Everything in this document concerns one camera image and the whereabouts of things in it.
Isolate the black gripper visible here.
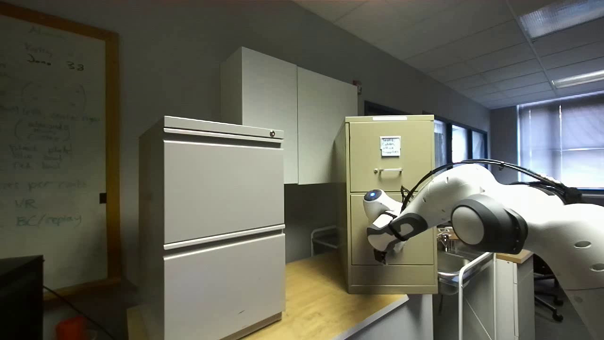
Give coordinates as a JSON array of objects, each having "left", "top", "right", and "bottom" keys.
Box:
[{"left": 371, "top": 245, "right": 396, "bottom": 266}]

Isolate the beige drawer with label holder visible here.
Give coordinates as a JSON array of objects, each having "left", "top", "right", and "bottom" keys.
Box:
[{"left": 347, "top": 188, "right": 438, "bottom": 270}]

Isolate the beige metal file cabinet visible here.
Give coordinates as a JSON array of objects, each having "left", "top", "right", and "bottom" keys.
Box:
[{"left": 332, "top": 113, "right": 441, "bottom": 296}]

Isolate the grey counter base cabinet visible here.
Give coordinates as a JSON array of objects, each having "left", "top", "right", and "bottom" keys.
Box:
[{"left": 338, "top": 290, "right": 436, "bottom": 340}]

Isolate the beige drawer with paper label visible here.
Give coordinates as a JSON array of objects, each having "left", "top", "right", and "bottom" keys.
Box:
[{"left": 345, "top": 119, "right": 436, "bottom": 194}]

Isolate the white cabinet with wood top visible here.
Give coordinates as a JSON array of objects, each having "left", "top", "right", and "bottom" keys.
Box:
[{"left": 492, "top": 247, "right": 538, "bottom": 340}]

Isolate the grey metal file cabinet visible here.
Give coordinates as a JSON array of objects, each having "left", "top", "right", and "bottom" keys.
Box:
[{"left": 137, "top": 113, "right": 288, "bottom": 340}]

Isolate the thin metal tube rack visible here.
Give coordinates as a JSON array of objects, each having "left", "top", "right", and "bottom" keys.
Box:
[{"left": 309, "top": 222, "right": 341, "bottom": 256}]

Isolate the white paper label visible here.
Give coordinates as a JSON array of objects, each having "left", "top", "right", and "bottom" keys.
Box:
[{"left": 377, "top": 134, "right": 404, "bottom": 158}]

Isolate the dark interior window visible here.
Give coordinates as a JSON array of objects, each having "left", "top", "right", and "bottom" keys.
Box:
[{"left": 432, "top": 117, "right": 490, "bottom": 170}]

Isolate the black office chair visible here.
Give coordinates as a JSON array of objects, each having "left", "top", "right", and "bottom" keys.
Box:
[{"left": 532, "top": 253, "right": 568, "bottom": 324}]

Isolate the window with blinds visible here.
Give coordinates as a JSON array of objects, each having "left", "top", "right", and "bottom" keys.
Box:
[{"left": 515, "top": 92, "right": 604, "bottom": 192}]

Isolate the narrow ceiling light panel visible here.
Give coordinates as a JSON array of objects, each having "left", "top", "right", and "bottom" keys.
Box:
[{"left": 549, "top": 68, "right": 604, "bottom": 90}]

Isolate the large ceiling light panel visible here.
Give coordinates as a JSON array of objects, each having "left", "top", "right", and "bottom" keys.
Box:
[{"left": 517, "top": 0, "right": 604, "bottom": 41}]

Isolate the small red desk object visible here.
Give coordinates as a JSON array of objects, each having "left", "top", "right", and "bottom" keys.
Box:
[{"left": 54, "top": 315, "right": 90, "bottom": 340}]

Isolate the wood framed whiteboard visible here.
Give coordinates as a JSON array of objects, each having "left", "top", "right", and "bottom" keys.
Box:
[{"left": 0, "top": 1, "right": 122, "bottom": 298}]

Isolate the black computer box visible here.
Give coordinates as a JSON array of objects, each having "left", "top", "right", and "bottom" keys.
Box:
[{"left": 0, "top": 253, "right": 47, "bottom": 340}]

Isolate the white metal tube frame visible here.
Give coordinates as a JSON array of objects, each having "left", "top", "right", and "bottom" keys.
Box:
[{"left": 436, "top": 249, "right": 496, "bottom": 340}]

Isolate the white wall cabinet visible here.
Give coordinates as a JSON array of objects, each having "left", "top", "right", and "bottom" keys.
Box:
[{"left": 219, "top": 45, "right": 360, "bottom": 187}]

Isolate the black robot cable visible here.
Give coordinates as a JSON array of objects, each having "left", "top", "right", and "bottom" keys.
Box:
[{"left": 398, "top": 156, "right": 583, "bottom": 205}]

